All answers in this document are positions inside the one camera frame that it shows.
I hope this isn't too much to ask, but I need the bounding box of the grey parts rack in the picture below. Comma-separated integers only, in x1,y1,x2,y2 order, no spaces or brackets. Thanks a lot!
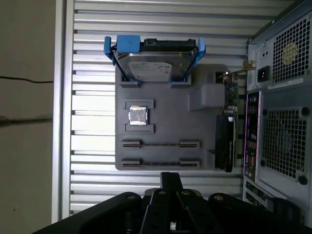
114,63,241,173

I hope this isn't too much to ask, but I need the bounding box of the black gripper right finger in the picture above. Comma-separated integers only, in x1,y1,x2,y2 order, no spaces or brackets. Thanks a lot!
171,172,308,234

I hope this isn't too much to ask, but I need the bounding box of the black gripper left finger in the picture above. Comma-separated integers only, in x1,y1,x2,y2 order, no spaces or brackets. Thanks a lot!
31,172,172,234

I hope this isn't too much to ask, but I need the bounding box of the black PC case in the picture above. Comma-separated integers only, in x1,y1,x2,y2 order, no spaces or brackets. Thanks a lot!
243,0,312,234

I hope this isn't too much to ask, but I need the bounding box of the silver CPU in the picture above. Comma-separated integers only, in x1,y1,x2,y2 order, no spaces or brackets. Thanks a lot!
128,106,148,126

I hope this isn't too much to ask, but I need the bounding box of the thin black floor cable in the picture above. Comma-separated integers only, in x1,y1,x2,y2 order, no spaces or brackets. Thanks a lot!
0,76,53,83

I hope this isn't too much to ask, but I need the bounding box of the hard disk in blue carrier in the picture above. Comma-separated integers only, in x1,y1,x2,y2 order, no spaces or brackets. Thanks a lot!
104,35,207,86

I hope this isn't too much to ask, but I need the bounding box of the graphics card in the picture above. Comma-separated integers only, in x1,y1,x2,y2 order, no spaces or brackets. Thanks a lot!
215,59,257,173

